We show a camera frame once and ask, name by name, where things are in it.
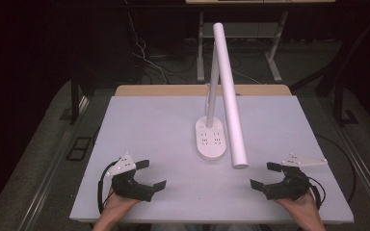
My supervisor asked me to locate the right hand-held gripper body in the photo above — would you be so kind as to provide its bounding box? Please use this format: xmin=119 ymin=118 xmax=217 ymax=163
xmin=263 ymin=153 xmax=329 ymax=201

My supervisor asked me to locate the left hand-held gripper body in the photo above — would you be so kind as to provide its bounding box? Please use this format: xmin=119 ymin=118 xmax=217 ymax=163
xmin=105 ymin=153 xmax=157 ymax=203

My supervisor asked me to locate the white desk lamp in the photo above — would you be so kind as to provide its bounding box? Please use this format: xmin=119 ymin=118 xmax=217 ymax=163
xmin=195 ymin=22 xmax=250 ymax=170

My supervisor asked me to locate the person's left hand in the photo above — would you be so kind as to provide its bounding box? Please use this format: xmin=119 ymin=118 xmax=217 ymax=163
xmin=100 ymin=188 xmax=142 ymax=225

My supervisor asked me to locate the person's right hand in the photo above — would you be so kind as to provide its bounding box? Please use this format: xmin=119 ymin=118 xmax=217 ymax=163
xmin=274 ymin=190 xmax=320 ymax=223

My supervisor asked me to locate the black metal stand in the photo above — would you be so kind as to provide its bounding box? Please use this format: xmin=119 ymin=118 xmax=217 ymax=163
xmin=289 ymin=13 xmax=370 ymax=127

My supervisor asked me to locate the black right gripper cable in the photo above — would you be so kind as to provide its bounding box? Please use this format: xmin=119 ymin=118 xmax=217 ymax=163
xmin=307 ymin=175 xmax=328 ymax=212

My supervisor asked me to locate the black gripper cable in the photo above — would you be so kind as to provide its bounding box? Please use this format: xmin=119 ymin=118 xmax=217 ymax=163
xmin=96 ymin=160 xmax=119 ymax=215
xmin=307 ymin=175 xmax=328 ymax=212

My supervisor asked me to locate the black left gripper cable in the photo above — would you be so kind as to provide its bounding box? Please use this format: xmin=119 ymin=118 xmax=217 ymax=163
xmin=96 ymin=160 xmax=119 ymax=215

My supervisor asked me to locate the black floor cable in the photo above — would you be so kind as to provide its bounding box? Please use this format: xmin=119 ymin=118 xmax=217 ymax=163
xmin=314 ymin=133 xmax=358 ymax=205

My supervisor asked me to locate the black floor frame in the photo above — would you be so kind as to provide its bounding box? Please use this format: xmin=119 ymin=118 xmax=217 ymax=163
xmin=65 ymin=136 xmax=93 ymax=162

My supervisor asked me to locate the white cable on floor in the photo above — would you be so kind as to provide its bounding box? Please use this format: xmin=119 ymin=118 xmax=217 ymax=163
xmin=125 ymin=12 xmax=171 ymax=85

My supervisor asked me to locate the white metal desk frame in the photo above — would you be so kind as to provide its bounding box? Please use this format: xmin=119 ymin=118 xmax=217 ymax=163
xmin=196 ymin=11 xmax=291 ymax=84

